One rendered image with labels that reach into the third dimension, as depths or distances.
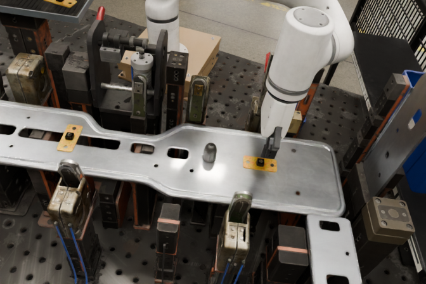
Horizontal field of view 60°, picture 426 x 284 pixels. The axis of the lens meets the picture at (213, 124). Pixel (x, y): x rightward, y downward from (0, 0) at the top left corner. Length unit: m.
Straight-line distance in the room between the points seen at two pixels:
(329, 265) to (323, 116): 0.84
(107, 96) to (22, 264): 0.50
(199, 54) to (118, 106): 0.57
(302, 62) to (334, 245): 0.40
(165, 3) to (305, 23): 0.79
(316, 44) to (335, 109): 1.00
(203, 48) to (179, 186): 0.84
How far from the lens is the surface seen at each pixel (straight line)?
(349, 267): 0.86
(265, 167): 0.92
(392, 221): 0.88
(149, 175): 0.87
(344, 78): 3.08
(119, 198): 1.04
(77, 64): 1.04
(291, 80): 0.69
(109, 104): 1.08
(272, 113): 0.73
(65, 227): 0.85
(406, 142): 0.86
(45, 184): 1.06
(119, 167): 0.89
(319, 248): 0.85
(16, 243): 1.19
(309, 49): 0.65
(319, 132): 1.50
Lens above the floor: 1.71
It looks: 46 degrees down
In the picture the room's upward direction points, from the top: 10 degrees clockwise
